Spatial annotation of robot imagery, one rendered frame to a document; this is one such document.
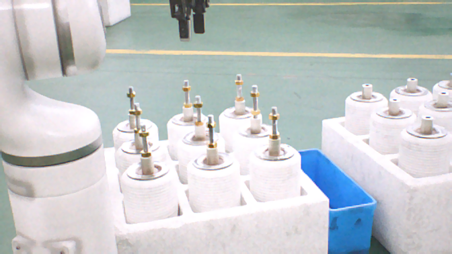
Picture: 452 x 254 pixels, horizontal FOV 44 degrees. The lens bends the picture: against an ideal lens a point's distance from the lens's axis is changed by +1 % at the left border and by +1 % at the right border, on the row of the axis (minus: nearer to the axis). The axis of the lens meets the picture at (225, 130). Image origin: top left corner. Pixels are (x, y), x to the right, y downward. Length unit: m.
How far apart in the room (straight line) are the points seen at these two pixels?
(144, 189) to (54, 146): 0.48
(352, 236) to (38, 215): 0.77
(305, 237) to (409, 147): 0.27
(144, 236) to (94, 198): 0.44
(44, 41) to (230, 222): 0.60
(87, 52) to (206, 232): 0.57
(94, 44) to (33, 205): 0.16
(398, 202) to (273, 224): 0.27
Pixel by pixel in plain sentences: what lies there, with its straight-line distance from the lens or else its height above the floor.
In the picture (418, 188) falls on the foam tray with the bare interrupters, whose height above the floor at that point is 0.17.
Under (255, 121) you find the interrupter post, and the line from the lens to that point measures 1.13.
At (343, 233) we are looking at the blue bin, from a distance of 1.16.
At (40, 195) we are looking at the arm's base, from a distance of 0.53.
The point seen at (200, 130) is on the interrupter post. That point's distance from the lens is 1.11.
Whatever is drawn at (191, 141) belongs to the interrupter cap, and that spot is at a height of 0.25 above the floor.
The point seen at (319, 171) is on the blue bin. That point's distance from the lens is 1.39.
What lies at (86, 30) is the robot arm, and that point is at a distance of 0.48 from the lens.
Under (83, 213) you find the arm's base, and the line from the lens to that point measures 0.54.
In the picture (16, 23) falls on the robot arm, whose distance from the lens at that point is 0.48.
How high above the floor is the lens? 0.67
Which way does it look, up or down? 21 degrees down
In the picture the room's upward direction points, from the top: 3 degrees counter-clockwise
